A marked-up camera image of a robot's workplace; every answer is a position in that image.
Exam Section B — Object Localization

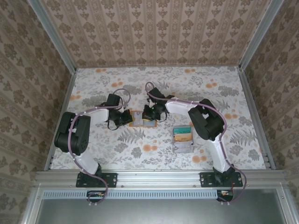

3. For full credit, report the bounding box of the orange card holder wallet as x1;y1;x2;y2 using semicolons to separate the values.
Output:
128;110;157;128

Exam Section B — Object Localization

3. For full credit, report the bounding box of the aluminium mounting rail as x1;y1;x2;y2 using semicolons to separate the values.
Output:
34;169;287;188

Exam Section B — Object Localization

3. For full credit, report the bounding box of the grey slotted cable duct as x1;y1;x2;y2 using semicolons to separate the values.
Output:
43;189;220;200

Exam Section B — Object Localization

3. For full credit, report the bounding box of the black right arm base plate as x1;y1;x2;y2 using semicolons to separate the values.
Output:
200;172;243;188

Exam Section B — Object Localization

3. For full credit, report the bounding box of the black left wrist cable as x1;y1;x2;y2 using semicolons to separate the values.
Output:
107;120;120;131

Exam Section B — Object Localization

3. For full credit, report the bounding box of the aluminium frame post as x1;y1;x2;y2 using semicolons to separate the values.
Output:
238;0;285;72
26;0;78;73

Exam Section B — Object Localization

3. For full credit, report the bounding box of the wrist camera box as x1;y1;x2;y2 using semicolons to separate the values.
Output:
148;88;164;101
107;93;122;107

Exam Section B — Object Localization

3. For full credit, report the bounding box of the grey sheet metal panel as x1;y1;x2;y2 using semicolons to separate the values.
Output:
38;198;282;224

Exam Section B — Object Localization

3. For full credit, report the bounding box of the clear plastic card box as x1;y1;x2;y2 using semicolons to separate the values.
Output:
172;126;195;154

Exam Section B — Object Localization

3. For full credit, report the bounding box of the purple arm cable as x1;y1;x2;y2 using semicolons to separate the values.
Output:
145;81;248;206
67;88;132;207

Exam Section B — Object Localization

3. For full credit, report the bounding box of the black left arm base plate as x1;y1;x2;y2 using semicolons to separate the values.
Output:
76;172;118;188

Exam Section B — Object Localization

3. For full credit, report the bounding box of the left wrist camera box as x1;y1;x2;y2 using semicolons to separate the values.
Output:
107;93;122;107

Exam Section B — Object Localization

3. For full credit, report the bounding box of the floral patterned table cover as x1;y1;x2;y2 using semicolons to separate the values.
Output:
50;66;267;170

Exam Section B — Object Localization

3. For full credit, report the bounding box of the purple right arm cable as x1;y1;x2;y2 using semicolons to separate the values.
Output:
145;81;248;206

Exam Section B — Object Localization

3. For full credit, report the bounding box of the teal card with print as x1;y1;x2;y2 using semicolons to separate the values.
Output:
174;126;192;135

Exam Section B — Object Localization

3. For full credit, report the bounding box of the light blue card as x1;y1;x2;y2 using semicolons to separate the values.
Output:
141;118;156;127

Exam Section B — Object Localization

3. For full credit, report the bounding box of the aluminium side rail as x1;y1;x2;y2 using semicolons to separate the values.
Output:
237;66;277;170
43;69;78;171

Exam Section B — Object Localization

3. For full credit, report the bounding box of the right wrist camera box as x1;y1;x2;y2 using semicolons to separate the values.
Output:
148;88;164;101

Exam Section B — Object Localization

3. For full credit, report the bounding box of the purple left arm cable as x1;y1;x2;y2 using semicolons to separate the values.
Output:
67;88;132;207

